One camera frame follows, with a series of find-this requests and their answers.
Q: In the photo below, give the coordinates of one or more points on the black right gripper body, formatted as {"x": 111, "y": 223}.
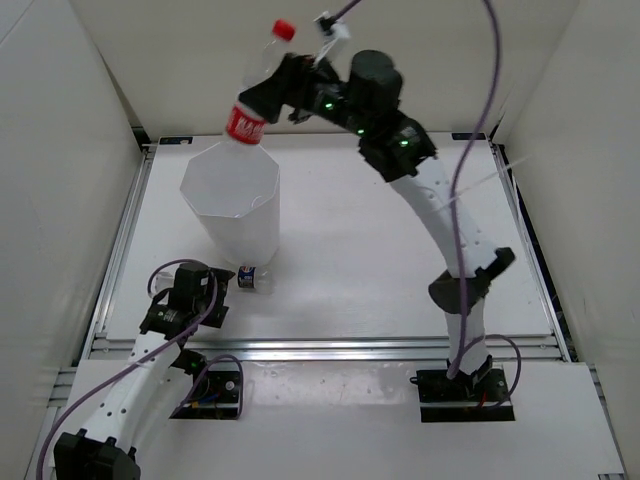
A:
{"x": 331, "y": 102}

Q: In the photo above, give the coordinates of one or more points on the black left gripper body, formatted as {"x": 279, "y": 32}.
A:
{"x": 200, "y": 302}

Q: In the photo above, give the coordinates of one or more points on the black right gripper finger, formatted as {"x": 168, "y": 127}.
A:
{"x": 284, "y": 87}
{"x": 300, "y": 113}

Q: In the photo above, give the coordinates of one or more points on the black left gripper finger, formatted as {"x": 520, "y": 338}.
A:
{"x": 218, "y": 285}
{"x": 216, "y": 317}

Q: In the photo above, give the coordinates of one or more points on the black cap plastic bottle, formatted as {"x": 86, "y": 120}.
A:
{"x": 256, "y": 279}

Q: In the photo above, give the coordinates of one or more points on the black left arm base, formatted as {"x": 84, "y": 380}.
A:
{"x": 218, "y": 397}

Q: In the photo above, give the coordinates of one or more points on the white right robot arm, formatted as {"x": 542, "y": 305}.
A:
{"x": 398, "y": 148}

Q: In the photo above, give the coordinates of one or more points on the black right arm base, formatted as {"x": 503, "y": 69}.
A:
{"x": 444, "y": 401}

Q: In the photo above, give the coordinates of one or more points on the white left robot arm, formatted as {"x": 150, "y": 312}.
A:
{"x": 161, "y": 377}

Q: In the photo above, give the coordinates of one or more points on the white octagonal bin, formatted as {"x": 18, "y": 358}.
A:
{"x": 234, "y": 191}

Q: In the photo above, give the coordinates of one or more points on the blue sticker right corner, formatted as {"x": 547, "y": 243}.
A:
{"x": 466, "y": 136}

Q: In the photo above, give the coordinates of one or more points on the blue sticker corner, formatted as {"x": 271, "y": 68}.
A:
{"x": 466, "y": 136}
{"x": 176, "y": 140}

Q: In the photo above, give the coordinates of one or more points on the blue sticker left corner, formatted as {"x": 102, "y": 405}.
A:
{"x": 176, "y": 140}

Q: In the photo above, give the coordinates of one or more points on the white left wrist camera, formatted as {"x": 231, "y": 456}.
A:
{"x": 161, "y": 281}

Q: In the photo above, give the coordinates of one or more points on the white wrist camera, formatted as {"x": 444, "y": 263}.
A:
{"x": 335, "y": 36}
{"x": 161, "y": 281}

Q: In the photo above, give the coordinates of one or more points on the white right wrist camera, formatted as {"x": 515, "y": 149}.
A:
{"x": 335, "y": 36}

